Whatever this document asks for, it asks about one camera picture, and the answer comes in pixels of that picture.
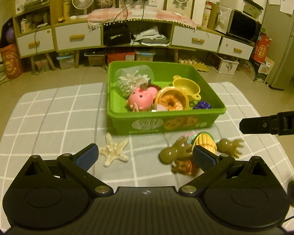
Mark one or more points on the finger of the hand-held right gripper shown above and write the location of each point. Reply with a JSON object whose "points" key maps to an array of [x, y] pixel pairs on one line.
{"points": [[258, 124]]}

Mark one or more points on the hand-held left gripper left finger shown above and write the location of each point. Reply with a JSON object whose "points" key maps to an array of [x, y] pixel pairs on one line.
{"points": [[87, 156]]}

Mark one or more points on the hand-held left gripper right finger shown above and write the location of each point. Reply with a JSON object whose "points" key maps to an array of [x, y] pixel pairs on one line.
{"points": [[204, 158]]}

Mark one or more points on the yellow toy corn cob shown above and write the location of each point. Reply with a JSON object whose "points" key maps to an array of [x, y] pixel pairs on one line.
{"points": [[205, 140]]}

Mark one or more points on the brown orange toy figure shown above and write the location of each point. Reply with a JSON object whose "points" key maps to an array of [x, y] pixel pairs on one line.
{"points": [[185, 167]]}

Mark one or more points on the white starfish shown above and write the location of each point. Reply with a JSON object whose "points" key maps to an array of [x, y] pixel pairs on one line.
{"points": [[112, 150]]}

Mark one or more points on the brown octopus toy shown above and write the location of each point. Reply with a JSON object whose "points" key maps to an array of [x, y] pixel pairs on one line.
{"points": [[172, 153], [229, 146]]}

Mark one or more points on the purple toy grapes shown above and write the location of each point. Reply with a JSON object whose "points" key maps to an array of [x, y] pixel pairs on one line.
{"points": [[202, 105]]}

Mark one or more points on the green plastic storage box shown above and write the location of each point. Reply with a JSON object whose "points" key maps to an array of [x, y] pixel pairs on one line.
{"points": [[147, 126]]}

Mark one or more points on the orange toy pot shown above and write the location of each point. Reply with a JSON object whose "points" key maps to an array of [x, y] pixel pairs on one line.
{"points": [[171, 100]]}

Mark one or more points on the small pink toy block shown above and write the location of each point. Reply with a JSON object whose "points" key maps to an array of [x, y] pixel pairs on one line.
{"points": [[160, 107]]}

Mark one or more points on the yellow toy pot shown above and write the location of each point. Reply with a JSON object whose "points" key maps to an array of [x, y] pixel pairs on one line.
{"points": [[186, 85]]}

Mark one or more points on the pink pig toy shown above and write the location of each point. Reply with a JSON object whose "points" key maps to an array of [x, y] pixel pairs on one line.
{"points": [[141, 98]]}

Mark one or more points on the red fluted toy cup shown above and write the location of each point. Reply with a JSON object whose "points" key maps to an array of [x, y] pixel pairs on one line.
{"points": [[154, 87]]}

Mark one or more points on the clear cotton swab container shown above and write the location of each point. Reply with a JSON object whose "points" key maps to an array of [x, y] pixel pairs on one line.
{"points": [[132, 79]]}

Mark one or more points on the grey checked blanket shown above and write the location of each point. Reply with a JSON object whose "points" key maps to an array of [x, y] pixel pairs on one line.
{"points": [[51, 117]]}

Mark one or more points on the printed cardboard boxes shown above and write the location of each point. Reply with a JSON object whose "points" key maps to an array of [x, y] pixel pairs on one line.
{"points": [[258, 69]]}

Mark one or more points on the white printed storage crate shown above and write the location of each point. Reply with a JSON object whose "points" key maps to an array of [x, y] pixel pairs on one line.
{"points": [[226, 64]]}

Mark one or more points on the dark round object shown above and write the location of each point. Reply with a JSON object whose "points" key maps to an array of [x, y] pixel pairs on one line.
{"points": [[293, 192]]}

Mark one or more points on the red gift box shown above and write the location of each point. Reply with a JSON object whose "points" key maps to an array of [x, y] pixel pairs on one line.
{"points": [[261, 49]]}

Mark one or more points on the grey refrigerator with papers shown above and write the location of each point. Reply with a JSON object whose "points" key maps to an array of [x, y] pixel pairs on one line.
{"points": [[284, 41]]}

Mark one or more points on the yellow egg tray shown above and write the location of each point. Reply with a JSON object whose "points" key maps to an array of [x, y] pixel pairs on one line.
{"points": [[192, 62]]}

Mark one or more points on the clear bin blue lid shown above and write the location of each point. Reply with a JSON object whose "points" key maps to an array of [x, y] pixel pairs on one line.
{"points": [[65, 62]]}

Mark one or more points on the clear plastic bin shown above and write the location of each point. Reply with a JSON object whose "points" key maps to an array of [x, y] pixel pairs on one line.
{"points": [[144, 55], [95, 58]]}

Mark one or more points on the black microwave oven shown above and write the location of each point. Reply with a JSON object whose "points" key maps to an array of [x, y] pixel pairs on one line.
{"points": [[243, 27]]}

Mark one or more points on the flat red box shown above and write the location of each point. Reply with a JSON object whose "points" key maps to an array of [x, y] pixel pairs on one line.
{"points": [[120, 58]]}

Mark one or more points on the long wooden media cabinet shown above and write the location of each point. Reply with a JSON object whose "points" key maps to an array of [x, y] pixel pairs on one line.
{"points": [[137, 51]]}

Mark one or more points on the orange printed bag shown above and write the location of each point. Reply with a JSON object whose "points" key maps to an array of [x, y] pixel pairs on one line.
{"points": [[11, 62]]}

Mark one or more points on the tall printed canister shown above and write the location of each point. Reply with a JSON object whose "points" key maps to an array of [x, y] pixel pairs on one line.
{"points": [[207, 13]]}

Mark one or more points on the black bag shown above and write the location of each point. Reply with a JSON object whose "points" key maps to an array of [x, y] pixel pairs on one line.
{"points": [[116, 35]]}

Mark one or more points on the white appliance box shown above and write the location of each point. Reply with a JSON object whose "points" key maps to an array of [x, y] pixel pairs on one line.
{"points": [[231, 1]]}

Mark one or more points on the pile of folded clothes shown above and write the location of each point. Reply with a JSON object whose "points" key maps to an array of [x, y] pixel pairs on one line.
{"points": [[152, 39]]}

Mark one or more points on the purple ball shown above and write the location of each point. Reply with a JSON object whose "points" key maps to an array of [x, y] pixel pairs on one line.
{"points": [[10, 34]]}

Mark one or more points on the pink fringed cloth runner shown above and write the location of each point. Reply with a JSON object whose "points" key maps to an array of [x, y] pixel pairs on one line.
{"points": [[161, 14]]}

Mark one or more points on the yellow bottle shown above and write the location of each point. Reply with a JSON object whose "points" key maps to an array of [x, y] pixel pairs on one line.
{"points": [[66, 11]]}

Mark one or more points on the stack of papers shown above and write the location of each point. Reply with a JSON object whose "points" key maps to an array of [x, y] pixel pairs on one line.
{"points": [[36, 1]]}

